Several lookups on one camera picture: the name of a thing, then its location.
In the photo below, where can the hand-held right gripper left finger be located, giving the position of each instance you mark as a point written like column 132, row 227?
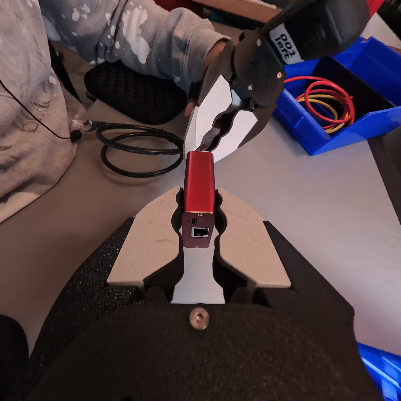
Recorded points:
column 147, row 244

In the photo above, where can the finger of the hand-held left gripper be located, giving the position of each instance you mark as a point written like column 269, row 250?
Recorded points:
column 238, row 131
column 206, row 109

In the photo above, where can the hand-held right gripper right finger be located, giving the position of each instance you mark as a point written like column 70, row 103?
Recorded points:
column 250, row 247

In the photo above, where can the red metal ethernet adapter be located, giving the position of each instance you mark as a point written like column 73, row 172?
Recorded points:
column 199, row 181

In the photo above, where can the blue plastic storage bin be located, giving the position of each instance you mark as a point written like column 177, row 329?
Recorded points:
column 313, row 137
column 382, row 369

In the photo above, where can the person's left forearm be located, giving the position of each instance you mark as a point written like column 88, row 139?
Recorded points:
column 150, row 40

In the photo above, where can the person's left hand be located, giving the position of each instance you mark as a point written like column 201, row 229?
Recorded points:
column 213, row 59

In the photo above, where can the black bin divider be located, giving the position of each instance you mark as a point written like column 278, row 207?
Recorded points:
column 369, row 94

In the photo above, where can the person's torso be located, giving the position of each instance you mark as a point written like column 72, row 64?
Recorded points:
column 28, row 156

